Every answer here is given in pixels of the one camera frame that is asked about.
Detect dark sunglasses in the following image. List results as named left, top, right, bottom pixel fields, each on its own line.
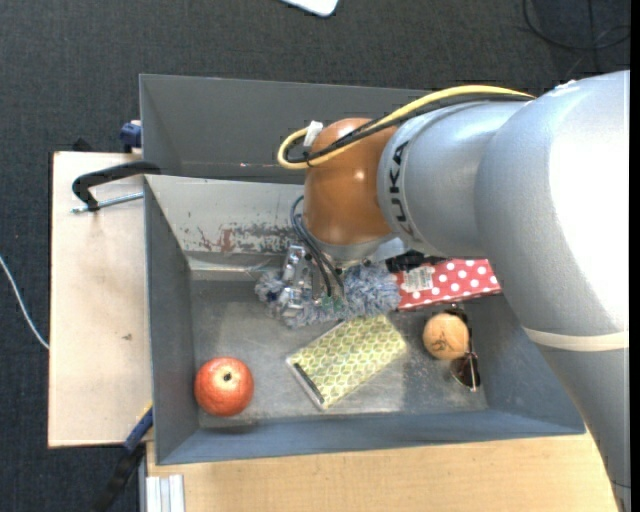
left=446, top=305, right=482, bottom=393

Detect pale wood flat board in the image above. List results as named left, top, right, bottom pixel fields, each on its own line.
left=47, top=150, right=156, bottom=449

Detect red white-dotted packet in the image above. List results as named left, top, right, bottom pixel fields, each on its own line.
left=394, top=257, right=503, bottom=312

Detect red apple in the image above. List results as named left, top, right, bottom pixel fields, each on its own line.
left=193, top=356, right=255, bottom=418

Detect grey metal bin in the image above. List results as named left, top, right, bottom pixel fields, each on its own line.
left=138, top=73, right=587, bottom=466

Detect blue and white fluffy cloth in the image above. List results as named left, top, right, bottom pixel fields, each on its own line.
left=254, top=263, right=403, bottom=330

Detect green patterned flat box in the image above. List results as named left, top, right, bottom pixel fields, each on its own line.
left=285, top=313, right=409, bottom=412

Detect tan ball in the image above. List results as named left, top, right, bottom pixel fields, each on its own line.
left=422, top=311, right=472, bottom=361

